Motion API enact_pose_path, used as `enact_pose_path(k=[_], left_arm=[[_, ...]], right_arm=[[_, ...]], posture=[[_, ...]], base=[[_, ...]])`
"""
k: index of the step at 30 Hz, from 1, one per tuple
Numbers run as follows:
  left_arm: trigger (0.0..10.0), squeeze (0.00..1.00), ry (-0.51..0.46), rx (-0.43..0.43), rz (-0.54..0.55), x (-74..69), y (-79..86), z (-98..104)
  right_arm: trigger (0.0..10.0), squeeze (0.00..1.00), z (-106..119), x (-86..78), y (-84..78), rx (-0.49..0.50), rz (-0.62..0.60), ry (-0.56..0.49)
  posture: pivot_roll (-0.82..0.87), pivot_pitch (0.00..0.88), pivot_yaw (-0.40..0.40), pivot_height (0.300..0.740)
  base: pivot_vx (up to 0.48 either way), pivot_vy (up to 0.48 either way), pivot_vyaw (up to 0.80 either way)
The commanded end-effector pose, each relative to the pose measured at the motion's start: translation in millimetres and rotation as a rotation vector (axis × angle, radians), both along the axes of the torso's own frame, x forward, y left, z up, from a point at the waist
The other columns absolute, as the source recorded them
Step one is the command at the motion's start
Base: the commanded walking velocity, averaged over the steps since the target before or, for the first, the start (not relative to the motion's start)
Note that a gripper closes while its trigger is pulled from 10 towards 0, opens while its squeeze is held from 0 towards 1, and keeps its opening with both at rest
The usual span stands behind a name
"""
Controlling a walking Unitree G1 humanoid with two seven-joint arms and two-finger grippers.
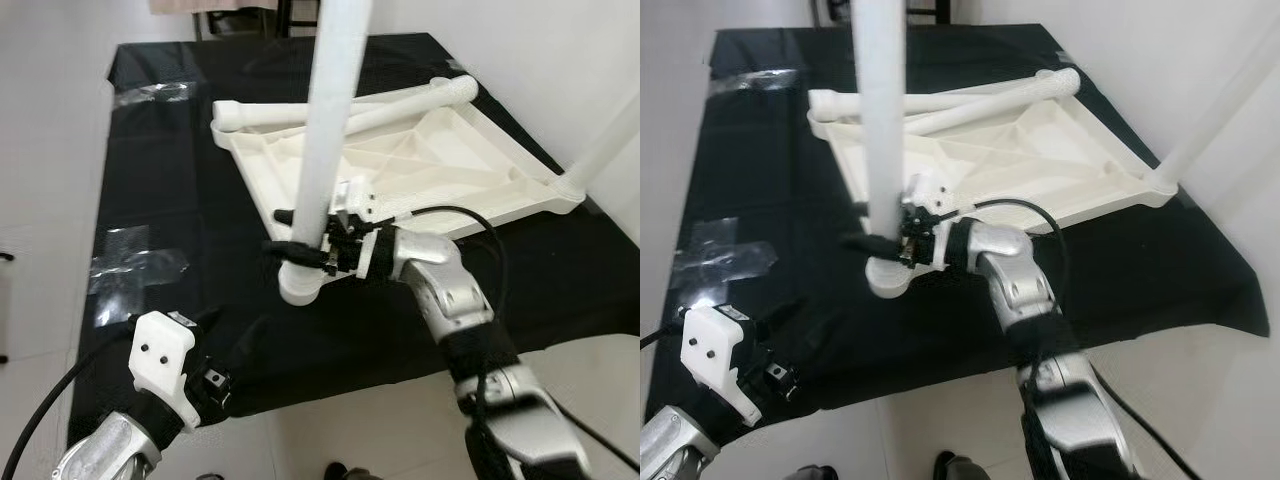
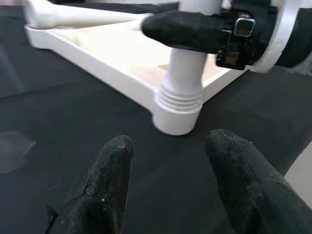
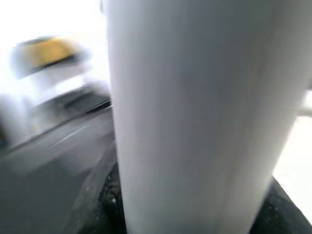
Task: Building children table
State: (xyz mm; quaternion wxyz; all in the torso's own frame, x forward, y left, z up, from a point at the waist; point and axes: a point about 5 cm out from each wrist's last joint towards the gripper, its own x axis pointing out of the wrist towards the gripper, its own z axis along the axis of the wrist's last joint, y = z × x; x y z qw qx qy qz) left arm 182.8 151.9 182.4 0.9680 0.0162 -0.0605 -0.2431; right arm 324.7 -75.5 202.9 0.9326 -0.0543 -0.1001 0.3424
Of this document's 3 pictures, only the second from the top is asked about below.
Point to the white plastic table top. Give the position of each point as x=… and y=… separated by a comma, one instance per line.
x=97, y=63

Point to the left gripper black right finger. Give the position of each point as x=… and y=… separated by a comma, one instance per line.
x=243, y=182

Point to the white plastic table leg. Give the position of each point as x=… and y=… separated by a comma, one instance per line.
x=185, y=73
x=85, y=14

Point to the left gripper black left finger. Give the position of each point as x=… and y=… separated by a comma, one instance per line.
x=104, y=182

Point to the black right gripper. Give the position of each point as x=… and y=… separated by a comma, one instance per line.
x=243, y=48

